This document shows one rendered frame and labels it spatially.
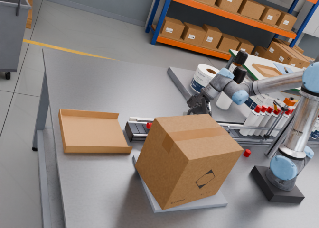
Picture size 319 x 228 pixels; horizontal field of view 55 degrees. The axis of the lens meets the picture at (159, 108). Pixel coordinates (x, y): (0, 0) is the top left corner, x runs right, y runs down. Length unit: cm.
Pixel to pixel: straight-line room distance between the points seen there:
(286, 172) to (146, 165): 61
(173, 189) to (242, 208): 43
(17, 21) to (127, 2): 328
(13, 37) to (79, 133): 177
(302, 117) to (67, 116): 106
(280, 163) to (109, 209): 76
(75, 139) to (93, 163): 15
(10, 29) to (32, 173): 130
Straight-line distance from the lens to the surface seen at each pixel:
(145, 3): 604
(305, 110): 139
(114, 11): 600
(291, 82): 153
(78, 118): 154
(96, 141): 143
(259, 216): 151
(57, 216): 190
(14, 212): 218
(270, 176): 166
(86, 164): 132
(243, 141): 188
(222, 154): 118
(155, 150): 120
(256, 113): 182
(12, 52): 314
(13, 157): 250
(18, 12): 294
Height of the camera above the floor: 173
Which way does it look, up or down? 29 degrees down
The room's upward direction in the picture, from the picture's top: 22 degrees clockwise
